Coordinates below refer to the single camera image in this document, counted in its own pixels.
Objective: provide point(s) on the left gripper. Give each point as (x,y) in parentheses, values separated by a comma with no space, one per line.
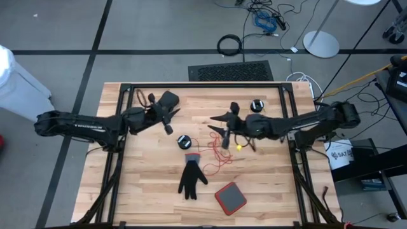
(143,117)

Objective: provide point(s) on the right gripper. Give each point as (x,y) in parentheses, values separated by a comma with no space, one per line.
(254,127)

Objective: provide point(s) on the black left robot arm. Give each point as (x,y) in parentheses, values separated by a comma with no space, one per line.
(86,125)

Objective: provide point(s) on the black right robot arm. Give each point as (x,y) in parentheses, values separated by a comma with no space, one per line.
(318,119)

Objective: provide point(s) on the black rounded plastic piece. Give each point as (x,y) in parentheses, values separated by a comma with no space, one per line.
(168,98)

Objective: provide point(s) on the black floor mat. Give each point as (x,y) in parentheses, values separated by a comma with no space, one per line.
(232,71)

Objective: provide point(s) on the black glove grey red cuff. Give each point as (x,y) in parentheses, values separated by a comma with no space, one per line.
(190,179)

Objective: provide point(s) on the red grey square box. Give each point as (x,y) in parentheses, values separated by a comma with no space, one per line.
(230,198)

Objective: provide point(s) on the black power strip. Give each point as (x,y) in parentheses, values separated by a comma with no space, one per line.
(280,22)

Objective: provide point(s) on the grey round-base floor stand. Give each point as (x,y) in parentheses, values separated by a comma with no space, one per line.
(321,44)

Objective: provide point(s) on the white plastic bin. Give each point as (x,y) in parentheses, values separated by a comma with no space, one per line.
(22,92)

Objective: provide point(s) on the thin black slanted rod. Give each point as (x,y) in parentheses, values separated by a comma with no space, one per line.
(354,47)

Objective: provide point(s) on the black side desk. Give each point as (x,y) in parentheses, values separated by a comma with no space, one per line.
(375,162)

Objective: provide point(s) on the black desktop device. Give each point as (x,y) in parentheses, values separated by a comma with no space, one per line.
(401,82)

